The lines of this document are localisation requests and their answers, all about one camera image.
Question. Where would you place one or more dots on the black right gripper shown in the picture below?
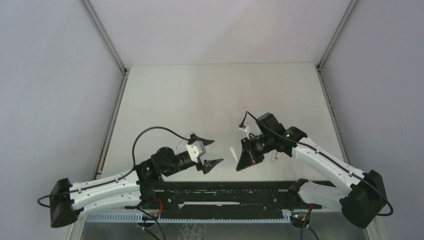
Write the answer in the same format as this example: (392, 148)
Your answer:
(249, 158)

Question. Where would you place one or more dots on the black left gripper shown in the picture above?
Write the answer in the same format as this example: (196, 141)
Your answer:
(207, 165)

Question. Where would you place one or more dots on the white yellow marker pen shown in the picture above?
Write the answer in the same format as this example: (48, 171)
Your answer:
(272, 157)

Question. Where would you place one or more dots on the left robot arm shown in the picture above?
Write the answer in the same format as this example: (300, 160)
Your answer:
(69, 202)

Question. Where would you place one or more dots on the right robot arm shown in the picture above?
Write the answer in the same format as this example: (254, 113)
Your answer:
(358, 195)

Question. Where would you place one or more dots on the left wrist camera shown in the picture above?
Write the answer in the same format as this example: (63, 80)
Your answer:
(195, 151)

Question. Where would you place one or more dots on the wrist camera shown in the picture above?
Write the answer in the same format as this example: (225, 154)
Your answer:
(195, 151)
(245, 128)

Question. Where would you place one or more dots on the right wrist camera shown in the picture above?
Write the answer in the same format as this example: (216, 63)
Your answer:
(245, 128)

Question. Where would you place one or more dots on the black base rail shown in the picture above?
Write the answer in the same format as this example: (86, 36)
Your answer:
(233, 199)

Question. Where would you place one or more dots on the white slotted cable duct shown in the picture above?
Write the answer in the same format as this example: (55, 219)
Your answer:
(139, 217)

